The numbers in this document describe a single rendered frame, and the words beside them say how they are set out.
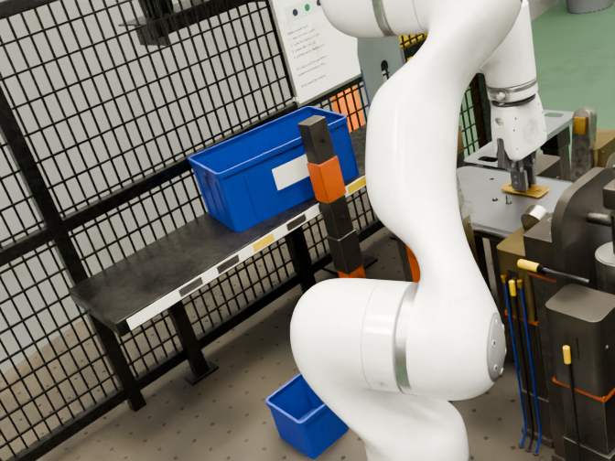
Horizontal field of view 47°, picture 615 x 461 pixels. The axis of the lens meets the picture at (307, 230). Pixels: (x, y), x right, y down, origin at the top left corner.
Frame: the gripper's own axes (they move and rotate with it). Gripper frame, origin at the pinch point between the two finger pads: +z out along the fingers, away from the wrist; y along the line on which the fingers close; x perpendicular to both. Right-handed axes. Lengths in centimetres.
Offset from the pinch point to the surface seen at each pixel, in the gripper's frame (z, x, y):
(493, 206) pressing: 3.0, 1.8, -7.1
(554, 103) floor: 101, 173, 263
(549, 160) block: 4.9, 5.6, 16.3
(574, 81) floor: 101, 181, 299
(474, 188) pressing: 3.0, 9.6, -2.7
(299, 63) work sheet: -21, 54, -3
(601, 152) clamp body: -0.6, -8.4, 12.2
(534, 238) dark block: -8.7, -23.5, -29.9
